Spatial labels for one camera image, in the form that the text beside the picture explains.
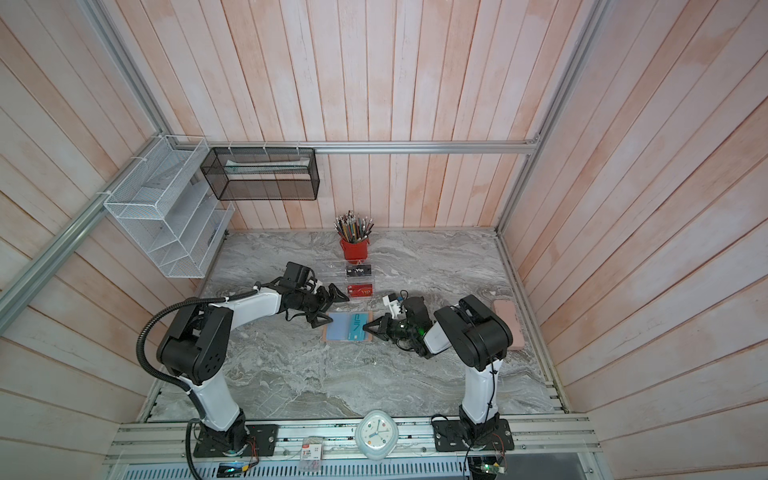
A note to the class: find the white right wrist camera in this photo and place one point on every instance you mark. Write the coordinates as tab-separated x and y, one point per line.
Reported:
393	302

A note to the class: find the left blue circuit board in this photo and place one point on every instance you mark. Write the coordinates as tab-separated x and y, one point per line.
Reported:
229	470

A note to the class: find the clear acrylic organizer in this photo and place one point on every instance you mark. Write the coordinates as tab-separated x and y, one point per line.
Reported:
333	271

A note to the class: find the red pencil cup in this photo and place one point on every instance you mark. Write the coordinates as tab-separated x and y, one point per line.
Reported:
354	252

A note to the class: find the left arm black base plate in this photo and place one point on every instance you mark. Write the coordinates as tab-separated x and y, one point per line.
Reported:
240	440

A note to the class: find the bundle of coloured pencils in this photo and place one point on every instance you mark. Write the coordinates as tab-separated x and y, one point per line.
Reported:
353	228

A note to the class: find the white analog clock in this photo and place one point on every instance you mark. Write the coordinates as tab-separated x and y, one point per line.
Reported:
376	435

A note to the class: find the small red white box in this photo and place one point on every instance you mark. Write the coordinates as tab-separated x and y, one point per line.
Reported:
311	453

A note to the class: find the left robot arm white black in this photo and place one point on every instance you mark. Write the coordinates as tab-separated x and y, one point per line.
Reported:
195	345

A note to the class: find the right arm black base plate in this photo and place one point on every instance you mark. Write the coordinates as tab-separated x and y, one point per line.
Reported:
462	435

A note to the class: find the aluminium frame rail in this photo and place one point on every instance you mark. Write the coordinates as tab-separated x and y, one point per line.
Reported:
393	147

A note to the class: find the red credit card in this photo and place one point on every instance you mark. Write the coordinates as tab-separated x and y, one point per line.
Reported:
364	290

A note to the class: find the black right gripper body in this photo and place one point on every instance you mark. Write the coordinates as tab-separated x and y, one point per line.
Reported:
402	329

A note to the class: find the teal credit card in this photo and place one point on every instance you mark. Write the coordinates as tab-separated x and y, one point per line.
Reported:
357	332

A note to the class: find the pink card holder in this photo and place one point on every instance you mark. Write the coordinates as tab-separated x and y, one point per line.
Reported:
336	339

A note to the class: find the white wire mesh shelf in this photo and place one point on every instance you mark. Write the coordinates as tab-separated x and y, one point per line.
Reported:
168	208

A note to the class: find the black wire mesh basket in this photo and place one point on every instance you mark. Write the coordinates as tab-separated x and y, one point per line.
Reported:
262	173

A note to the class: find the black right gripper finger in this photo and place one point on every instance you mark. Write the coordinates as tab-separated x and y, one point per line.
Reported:
380	324
379	335

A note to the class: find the green circuit board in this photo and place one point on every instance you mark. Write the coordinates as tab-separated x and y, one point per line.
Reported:
485	468

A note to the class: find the pink case on table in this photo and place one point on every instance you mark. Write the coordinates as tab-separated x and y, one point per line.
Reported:
506	310

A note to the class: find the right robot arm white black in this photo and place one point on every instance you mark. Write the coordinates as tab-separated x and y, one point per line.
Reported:
478	336

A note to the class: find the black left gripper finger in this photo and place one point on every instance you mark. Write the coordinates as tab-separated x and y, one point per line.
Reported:
336	295
318	319

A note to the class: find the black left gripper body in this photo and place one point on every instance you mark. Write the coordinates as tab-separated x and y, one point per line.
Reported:
311	302

